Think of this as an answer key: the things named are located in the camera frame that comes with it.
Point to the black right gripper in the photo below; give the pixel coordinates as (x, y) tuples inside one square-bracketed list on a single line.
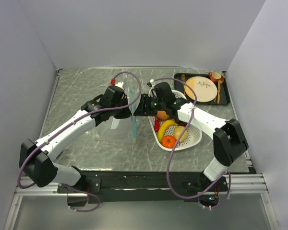
[(142, 111)]

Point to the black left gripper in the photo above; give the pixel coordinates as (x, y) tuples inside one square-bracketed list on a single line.
[(126, 112)]

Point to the clear zip top bag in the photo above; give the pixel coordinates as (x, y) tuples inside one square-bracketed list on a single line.
[(117, 125)]

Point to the white perforated plastic basket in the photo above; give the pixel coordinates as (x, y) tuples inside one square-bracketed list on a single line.
[(194, 136)]

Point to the red grape bunch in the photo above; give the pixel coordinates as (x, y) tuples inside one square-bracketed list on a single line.
[(181, 123)]

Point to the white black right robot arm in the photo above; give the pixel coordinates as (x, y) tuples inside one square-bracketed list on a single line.
[(229, 141)]

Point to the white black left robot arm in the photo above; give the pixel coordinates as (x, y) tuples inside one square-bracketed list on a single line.
[(37, 157)]

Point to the orange peach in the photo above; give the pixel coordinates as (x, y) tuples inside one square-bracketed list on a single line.
[(162, 115)]

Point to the red chili pepper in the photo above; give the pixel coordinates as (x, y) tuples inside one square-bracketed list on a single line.
[(156, 124)]

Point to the yellow banana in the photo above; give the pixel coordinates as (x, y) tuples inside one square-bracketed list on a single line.
[(165, 125)]

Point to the yellow pear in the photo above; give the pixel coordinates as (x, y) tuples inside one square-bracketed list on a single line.
[(178, 131)]

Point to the small orange pumpkin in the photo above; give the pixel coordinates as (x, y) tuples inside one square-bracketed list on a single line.
[(168, 141)]

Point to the beige plate with branch pattern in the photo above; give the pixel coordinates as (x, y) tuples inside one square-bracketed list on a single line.
[(203, 87)]

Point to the small orange cup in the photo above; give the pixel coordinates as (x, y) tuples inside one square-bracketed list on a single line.
[(215, 76)]

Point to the wooden knife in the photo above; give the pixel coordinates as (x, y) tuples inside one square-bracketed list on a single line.
[(219, 90)]

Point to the black rectangular tray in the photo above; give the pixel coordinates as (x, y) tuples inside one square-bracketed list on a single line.
[(224, 96)]

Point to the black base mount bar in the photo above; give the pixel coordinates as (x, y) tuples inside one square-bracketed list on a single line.
[(116, 186)]

